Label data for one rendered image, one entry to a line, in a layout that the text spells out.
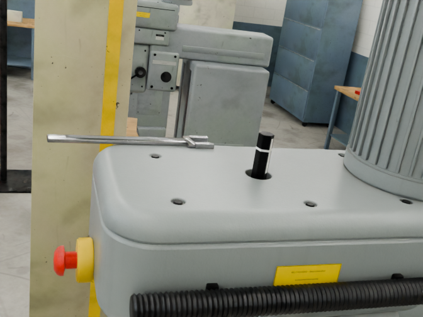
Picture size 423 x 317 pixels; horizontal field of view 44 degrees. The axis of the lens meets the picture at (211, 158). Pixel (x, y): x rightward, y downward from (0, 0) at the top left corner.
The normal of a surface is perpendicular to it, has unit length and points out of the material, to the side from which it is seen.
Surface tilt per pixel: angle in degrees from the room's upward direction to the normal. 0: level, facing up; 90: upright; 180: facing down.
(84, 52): 90
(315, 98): 90
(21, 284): 0
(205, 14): 90
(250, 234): 81
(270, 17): 90
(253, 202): 0
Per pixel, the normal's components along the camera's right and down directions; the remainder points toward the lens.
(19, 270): 0.14, -0.93
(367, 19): -0.95, -0.03
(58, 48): 0.28, 0.37
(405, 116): -0.60, 0.20
